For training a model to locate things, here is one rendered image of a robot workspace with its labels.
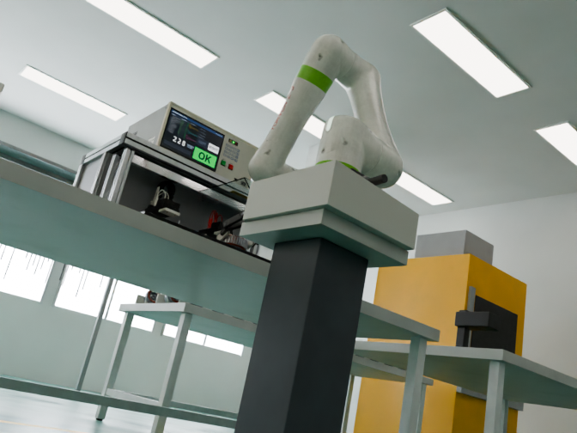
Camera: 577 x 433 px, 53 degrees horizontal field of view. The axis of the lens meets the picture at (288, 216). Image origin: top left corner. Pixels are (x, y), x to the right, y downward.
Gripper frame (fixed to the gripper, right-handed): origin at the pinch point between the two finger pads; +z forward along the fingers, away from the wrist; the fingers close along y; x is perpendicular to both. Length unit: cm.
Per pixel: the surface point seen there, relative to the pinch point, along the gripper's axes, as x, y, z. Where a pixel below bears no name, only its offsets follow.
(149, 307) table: 71, 49, 140
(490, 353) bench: -23, 133, -17
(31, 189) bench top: -23, -77, -12
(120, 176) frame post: 15.4, -43.6, 5.0
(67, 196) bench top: -22, -68, -13
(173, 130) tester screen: 40.8, -28.1, -5.4
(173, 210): 8.6, -23.1, 4.1
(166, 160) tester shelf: 27.6, -28.6, -0.8
